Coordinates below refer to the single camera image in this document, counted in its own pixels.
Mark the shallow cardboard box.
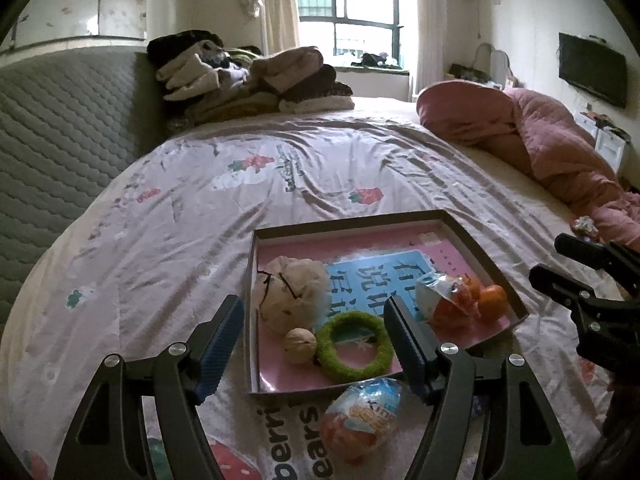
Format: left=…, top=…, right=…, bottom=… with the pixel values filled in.
left=243, top=209, right=530, bottom=396

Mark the brown walnut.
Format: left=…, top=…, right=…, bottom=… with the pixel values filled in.
left=284, top=327, right=318, bottom=363

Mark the bag of oranges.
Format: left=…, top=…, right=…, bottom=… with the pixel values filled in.
left=417, top=272, right=482, bottom=332

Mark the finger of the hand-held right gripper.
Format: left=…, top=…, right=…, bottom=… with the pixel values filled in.
left=529, top=262, right=640, bottom=322
left=554, top=232, right=640, bottom=275

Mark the black wall television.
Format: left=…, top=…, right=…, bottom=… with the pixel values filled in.
left=557, top=32, right=628, bottom=108

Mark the pink and blue book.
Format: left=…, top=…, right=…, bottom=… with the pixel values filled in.
left=256, top=222, right=516, bottom=393

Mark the pink quilt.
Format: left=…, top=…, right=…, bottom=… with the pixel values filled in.
left=416, top=80, right=640, bottom=251

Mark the small colourful toy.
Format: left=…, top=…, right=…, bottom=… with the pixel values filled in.
left=571, top=215, right=601, bottom=237

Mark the grey quilted headboard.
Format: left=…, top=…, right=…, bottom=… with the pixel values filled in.
left=0, top=45, right=168, bottom=321

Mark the green fuzzy ring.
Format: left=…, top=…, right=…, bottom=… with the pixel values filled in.
left=315, top=310, right=397, bottom=381

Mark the orange tangerine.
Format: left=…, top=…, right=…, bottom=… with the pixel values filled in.
left=457, top=277, right=482, bottom=317
left=479, top=285, right=509, bottom=319

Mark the white storage cabinet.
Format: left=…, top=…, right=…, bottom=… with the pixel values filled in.
left=575, top=110, right=632, bottom=171

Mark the window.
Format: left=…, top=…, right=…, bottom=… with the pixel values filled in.
left=292, top=0, right=418, bottom=68

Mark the arched mirror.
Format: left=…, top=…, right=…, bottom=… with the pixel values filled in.
left=472, top=42, right=511, bottom=83

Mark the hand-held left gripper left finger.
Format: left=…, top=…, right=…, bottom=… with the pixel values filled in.
left=52, top=294, right=246, bottom=480

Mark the pile of folded clothes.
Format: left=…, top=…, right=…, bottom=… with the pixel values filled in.
left=146, top=32, right=356, bottom=123

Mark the dark cloth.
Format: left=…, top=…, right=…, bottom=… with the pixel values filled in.
left=360, top=51, right=403, bottom=67

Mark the cream curtain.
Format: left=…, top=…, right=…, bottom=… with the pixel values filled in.
left=411, top=0, right=446, bottom=101
left=245, top=0, right=301, bottom=56

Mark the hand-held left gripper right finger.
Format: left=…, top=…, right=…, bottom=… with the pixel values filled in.
left=382, top=294, right=576, bottom=480

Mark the blue and white egg toy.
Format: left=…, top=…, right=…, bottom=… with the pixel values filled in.
left=320, top=377, right=405, bottom=463

